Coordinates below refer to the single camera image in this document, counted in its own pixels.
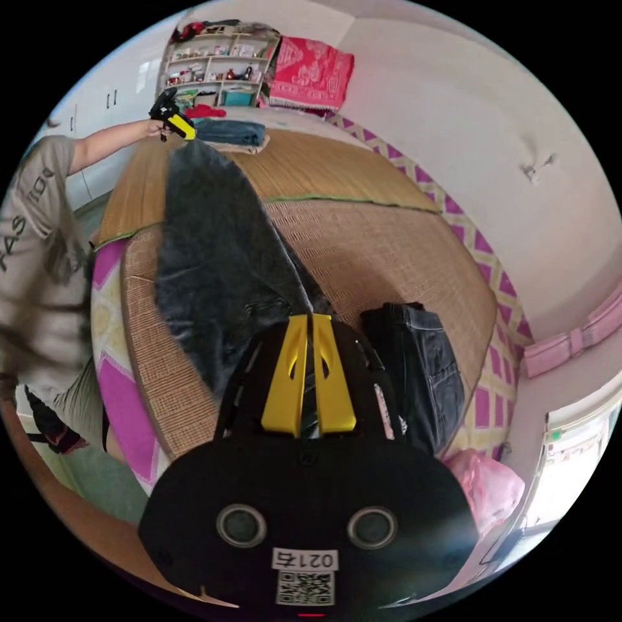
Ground person's left forearm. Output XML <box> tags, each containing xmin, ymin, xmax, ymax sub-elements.
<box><xmin>67</xmin><ymin>122</ymin><xmax>149</xmax><ymax>176</ymax></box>

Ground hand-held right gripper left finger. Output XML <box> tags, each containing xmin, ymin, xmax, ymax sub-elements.
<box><xmin>260</xmin><ymin>314</ymin><xmax>309</xmax><ymax>438</ymax></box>

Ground pink plastic bag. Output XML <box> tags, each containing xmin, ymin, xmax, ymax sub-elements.
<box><xmin>443</xmin><ymin>448</ymin><xmax>527</xmax><ymax>539</ymax></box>

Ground person's body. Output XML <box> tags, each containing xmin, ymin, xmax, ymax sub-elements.
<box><xmin>0</xmin><ymin>119</ymin><xmax>111</xmax><ymax>455</ymax></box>

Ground white cupboard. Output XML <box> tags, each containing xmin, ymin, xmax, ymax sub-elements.
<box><xmin>41</xmin><ymin>48</ymin><xmax>168</xmax><ymax>211</ymax></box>

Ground pile of clothes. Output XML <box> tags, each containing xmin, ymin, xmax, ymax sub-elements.
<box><xmin>184</xmin><ymin>105</ymin><xmax>271</xmax><ymax>156</ymax></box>

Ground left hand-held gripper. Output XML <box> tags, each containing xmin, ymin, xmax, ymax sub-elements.
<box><xmin>149</xmin><ymin>87</ymin><xmax>197</xmax><ymax>143</ymax></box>

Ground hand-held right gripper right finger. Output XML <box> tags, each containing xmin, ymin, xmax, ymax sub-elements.
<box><xmin>313</xmin><ymin>314</ymin><xmax>358</xmax><ymax>435</ymax></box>

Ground window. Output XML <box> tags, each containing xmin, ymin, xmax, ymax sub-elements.
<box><xmin>522</xmin><ymin>398</ymin><xmax>622</xmax><ymax>533</ymax></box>

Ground red patterned cloth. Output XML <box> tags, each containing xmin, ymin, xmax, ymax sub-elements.
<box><xmin>268</xmin><ymin>35</ymin><xmax>356</xmax><ymax>111</ymax></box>

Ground bed with woven mat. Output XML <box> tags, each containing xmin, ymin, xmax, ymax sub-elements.
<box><xmin>90</xmin><ymin>108</ymin><xmax>535</xmax><ymax>492</ymax></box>

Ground white shelf with items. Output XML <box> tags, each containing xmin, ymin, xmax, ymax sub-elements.
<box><xmin>155</xmin><ymin>20</ymin><xmax>282</xmax><ymax>111</ymax></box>

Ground white gray jeans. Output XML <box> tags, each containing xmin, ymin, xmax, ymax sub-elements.
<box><xmin>155</xmin><ymin>140</ymin><xmax>336</xmax><ymax>404</ymax></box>

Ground folded black jeans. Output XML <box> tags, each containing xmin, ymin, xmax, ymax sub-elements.
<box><xmin>361</xmin><ymin>302</ymin><xmax>467</xmax><ymax>455</ymax></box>

